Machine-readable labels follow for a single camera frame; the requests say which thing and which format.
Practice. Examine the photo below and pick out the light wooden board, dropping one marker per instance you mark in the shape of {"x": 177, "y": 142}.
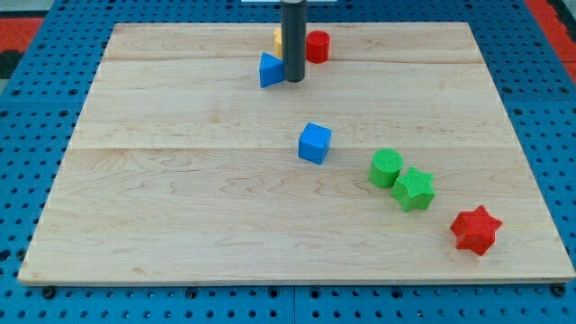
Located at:
{"x": 183, "y": 170}

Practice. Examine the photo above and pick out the red star block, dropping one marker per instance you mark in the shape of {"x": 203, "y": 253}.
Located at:
{"x": 475, "y": 230}

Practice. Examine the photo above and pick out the blue cube block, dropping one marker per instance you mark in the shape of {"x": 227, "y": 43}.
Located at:
{"x": 314, "y": 143}

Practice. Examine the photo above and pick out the blue triangle block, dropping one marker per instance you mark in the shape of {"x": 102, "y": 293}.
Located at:
{"x": 271, "y": 70}

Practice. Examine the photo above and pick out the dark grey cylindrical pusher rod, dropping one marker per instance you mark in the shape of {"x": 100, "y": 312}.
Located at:
{"x": 293, "y": 30}

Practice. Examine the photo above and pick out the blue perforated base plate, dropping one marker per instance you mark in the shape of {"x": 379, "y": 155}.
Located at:
{"x": 44, "y": 97}

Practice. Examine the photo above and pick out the green cylinder block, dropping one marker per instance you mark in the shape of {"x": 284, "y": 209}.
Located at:
{"x": 385, "y": 167}

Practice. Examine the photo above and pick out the red cylinder block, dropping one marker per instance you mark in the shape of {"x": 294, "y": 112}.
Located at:
{"x": 317, "y": 46}

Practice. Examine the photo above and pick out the green star block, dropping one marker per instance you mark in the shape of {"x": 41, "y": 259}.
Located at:
{"x": 414, "y": 190}

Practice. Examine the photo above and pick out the yellow block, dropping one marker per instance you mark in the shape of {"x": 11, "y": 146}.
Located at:
{"x": 278, "y": 46}

